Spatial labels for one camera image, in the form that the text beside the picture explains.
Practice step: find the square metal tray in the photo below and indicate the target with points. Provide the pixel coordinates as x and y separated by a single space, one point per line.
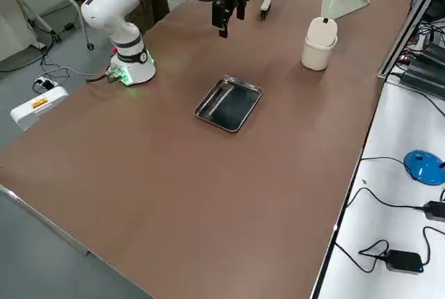
229 107

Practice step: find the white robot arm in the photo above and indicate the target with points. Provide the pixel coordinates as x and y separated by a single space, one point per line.
114 28

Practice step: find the grey hand brush black bristles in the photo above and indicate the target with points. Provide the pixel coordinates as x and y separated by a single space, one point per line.
267 3

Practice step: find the person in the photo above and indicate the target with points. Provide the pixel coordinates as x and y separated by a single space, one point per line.
156 3

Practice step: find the small beige lidded bin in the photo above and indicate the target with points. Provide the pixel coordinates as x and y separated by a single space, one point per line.
314 55

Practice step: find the black electronics box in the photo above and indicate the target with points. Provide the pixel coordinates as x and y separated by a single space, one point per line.
424 76

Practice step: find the white power strip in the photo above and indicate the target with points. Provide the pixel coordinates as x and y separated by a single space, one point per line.
45 83

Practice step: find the white control box yellow label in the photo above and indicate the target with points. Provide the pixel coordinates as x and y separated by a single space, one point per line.
38 111

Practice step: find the blue round device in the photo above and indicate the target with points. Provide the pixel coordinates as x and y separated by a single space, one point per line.
422 168

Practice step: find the black power adapter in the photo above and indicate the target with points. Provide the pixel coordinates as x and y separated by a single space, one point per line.
403 260
436 210

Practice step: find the aluminium frame rail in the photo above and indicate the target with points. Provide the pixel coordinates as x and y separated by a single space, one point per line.
391 64

